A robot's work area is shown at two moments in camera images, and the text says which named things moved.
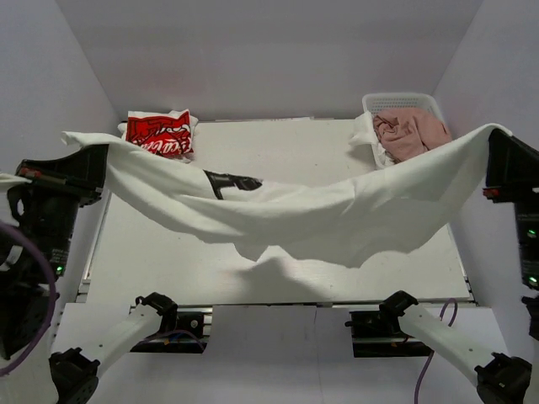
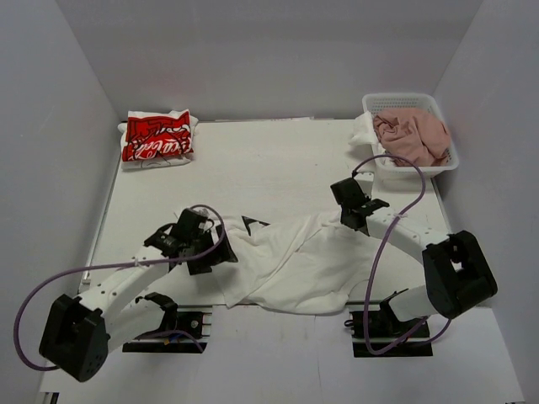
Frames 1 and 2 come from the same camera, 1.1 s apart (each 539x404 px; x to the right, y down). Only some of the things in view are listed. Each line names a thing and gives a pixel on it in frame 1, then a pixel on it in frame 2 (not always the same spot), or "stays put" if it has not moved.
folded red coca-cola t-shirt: (170, 133) stays put
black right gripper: (513, 193) → (354, 216)
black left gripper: (59, 183) → (216, 251)
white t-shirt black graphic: (346, 220) → (305, 266)
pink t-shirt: (407, 132) stays put
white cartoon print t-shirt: (365, 134) stays put
